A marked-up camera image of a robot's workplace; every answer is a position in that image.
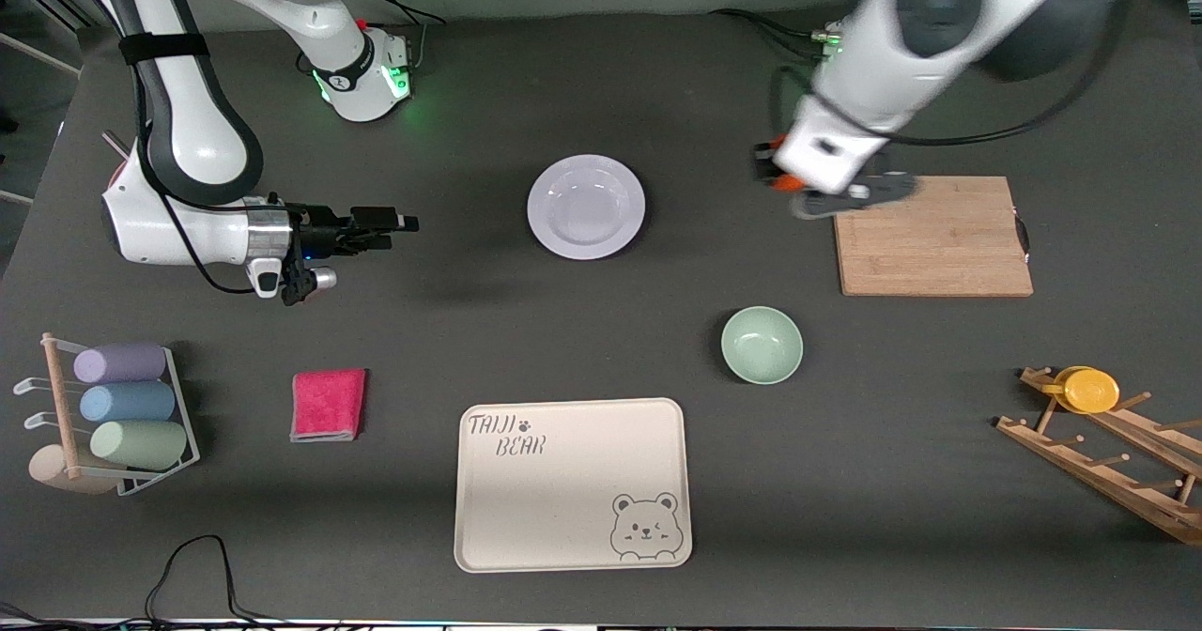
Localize white round plate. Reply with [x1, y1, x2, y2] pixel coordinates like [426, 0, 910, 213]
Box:
[527, 154, 647, 261]

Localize wooden cutting board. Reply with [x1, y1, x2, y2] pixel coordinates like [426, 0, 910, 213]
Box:
[834, 176, 1034, 298]

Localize pink folded cloth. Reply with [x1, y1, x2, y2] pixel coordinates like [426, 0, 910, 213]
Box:
[289, 369, 367, 443]

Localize light green bowl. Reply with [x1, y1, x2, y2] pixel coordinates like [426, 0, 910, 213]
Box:
[720, 306, 805, 386]

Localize purple cup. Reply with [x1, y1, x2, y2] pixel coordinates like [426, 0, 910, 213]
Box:
[73, 343, 168, 385]

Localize blue cup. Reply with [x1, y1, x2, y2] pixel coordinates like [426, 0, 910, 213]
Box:
[79, 382, 177, 423]

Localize green cup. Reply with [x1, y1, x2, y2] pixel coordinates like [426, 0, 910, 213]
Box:
[90, 420, 189, 471]

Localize wooden rack rod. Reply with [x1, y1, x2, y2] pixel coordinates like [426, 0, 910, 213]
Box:
[42, 332, 84, 480]

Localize cream tray with bear print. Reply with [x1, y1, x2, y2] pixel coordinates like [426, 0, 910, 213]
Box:
[454, 397, 694, 574]

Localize yellow cup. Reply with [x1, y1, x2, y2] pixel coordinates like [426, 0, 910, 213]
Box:
[1040, 366, 1121, 415]

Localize beige cup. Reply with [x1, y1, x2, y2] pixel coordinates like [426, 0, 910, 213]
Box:
[28, 445, 118, 496]

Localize wooden peg dish rack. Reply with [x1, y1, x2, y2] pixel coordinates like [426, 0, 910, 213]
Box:
[995, 366, 1202, 546]

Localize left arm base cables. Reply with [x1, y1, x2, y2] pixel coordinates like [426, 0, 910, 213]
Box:
[709, 7, 841, 64]

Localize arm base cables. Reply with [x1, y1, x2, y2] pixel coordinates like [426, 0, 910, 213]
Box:
[709, 7, 841, 64]
[352, 0, 447, 73]

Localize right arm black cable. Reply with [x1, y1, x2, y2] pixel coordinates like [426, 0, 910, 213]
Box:
[131, 0, 259, 296]

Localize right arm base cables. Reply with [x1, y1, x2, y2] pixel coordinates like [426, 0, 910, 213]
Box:
[352, 0, 447, 73]

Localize white wire cup rack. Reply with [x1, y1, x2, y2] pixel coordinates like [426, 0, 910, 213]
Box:
[13, 332, 201, 498]

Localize black cable on table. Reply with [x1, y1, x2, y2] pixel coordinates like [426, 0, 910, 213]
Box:
[0, 534, 283, 631]

